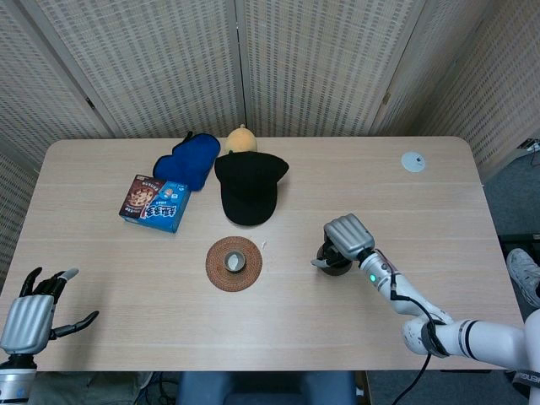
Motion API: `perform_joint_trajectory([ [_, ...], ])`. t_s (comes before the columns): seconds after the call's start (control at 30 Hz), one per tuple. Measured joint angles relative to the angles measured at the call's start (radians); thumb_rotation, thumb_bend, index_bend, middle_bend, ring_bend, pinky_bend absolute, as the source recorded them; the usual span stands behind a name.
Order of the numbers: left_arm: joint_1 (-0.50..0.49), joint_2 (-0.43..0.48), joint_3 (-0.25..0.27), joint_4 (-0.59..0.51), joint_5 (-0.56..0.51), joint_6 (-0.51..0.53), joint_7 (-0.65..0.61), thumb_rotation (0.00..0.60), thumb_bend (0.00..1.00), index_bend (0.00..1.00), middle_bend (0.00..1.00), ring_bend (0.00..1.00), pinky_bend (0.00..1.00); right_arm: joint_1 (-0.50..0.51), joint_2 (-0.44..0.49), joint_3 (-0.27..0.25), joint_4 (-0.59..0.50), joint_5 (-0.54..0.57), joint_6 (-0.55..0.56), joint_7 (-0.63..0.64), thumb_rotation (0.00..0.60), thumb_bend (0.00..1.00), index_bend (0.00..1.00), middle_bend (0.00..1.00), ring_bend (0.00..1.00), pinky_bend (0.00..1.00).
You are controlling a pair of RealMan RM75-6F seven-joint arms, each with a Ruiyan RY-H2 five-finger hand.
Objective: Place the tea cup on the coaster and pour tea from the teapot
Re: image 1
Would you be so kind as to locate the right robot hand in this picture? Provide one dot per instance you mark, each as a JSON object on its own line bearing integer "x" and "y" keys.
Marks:
{"x": 350, "y": 236}

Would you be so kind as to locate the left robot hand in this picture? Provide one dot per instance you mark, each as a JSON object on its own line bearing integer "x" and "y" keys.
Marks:
{"x": 27, "y": 322}

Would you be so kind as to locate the small dark ceramic cup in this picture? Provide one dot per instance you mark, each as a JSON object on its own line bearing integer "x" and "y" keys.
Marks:
{"x": 234, "y": 261}

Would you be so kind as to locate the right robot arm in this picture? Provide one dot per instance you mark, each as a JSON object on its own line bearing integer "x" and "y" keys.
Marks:
{"x": 405, "y": 295}

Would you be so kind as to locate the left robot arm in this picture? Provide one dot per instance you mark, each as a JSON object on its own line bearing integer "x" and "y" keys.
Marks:
{"x": 14, "y": 379}

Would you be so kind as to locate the brown round woven coaster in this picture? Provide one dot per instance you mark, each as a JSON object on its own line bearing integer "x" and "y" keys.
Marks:
{"x": 217, "y": 274}

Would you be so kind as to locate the olive fabric bag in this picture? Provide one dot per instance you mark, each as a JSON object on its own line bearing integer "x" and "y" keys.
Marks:
{"x": 93, "y": 390}

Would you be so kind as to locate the black baseball cap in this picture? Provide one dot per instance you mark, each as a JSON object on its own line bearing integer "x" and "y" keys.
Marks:
{"x": 249, "y": 190}

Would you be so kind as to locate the brass screen hinge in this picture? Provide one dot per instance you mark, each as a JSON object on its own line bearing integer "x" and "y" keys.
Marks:
{"x": 90, "y": 102}
{"x": 386, "y": 98}

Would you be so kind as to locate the black equipment bar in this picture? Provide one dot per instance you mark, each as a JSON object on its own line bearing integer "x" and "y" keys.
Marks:
{"x": 519, "y": 238}

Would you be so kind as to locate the blue cookie box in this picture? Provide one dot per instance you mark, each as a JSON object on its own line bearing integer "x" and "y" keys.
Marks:
{"x": 152, "y": 204}

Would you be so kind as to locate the blue oven mitt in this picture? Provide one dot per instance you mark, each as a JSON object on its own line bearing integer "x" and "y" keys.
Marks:
{"x": 190, "y": 160}

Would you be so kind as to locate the blue padded seat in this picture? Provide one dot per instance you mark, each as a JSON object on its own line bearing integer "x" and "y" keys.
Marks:
{"x": 261, "y": 390}

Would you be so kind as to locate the white power strip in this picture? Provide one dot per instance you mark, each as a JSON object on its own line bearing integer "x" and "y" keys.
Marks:
{"x": 529, "y": 145}

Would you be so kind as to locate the woven folding screen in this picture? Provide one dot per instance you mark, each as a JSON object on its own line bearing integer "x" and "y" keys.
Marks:
{"x": 169, "y": 63}

